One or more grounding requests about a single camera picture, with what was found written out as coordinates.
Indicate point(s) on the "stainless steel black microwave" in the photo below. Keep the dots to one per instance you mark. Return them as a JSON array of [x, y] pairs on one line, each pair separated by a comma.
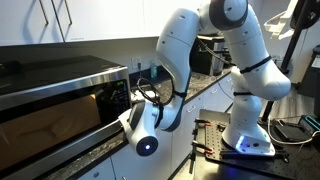
[[53, 111]]

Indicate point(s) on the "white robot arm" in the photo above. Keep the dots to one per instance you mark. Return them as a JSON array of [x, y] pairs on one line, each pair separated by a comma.
[[255, 76]]

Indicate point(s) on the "white lower cabinet drawer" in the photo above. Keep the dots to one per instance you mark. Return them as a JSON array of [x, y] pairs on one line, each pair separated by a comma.
[[184, 134]]

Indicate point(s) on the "black coffee machine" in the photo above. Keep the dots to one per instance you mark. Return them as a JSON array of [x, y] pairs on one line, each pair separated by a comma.
[[207, 54]]

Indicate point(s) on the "black box on floor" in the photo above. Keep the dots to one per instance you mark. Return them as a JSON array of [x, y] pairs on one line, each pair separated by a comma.
[[303, 130]]

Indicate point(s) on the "white upper cabinets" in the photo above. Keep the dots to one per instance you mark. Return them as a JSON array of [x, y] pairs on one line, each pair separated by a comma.
[[26, 22]]

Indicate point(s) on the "black tripod stand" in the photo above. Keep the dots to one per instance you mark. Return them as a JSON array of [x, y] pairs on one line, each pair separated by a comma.
[[291, 30]]

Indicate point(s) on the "silver drawer handle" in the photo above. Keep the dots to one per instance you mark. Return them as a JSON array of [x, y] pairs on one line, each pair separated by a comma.
[[191, 109]]

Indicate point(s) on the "white wall outlet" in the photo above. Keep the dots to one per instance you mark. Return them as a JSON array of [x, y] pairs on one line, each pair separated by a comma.
[[136, 62]]

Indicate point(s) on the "orange handled clamp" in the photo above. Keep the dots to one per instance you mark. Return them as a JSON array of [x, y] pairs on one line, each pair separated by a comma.
[[207, 149], [202, 121]]

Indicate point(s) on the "orange handled clamp lower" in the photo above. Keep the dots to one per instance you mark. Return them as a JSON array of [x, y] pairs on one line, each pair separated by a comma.
[[207, 149]]

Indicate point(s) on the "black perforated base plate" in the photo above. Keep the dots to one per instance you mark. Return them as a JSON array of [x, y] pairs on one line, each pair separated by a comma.
[[247, 160]]

